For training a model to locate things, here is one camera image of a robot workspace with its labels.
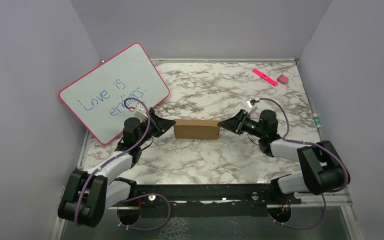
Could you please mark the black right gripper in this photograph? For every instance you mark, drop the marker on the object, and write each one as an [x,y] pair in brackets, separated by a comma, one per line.
[236,124]

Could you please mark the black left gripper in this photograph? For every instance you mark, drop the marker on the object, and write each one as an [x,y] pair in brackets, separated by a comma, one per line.
[161,126]

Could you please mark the brown cardboard box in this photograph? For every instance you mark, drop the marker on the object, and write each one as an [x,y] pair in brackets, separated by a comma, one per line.
[195,129]

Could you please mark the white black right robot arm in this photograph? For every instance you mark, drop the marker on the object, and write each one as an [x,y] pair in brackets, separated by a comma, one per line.
[321,169]

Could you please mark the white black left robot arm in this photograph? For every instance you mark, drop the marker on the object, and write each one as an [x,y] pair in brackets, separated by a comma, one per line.
[89,193]

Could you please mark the pink highlighter marker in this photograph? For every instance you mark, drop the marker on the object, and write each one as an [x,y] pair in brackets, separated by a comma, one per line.
[265,77]

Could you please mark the pink framed whiteboard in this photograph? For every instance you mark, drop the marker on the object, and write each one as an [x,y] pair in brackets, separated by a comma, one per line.
[101,98]

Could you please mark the pink eraser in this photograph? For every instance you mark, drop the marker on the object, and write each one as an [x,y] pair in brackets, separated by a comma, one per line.
[282,79]

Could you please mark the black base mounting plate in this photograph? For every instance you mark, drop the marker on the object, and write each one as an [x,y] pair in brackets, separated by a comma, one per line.
[204,200]

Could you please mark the green white marker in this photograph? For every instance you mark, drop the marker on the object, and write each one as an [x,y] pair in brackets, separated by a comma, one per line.
[317,120]

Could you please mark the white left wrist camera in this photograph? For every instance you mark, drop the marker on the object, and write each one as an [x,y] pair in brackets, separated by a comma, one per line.
[140,113]

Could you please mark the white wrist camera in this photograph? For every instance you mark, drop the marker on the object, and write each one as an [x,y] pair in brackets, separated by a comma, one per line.
[140,113]
[252,103]

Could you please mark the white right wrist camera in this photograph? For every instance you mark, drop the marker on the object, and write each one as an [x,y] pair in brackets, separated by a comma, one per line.
[252,103]

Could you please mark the aluminium frame rail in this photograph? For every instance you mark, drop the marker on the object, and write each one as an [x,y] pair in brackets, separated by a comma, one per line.
[88,194]

